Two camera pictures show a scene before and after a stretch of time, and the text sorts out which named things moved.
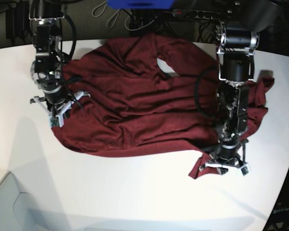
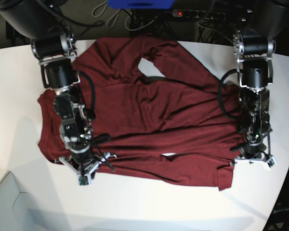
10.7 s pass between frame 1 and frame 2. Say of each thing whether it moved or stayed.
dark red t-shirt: moved
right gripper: moved
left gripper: moved
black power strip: stayed
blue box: stayed
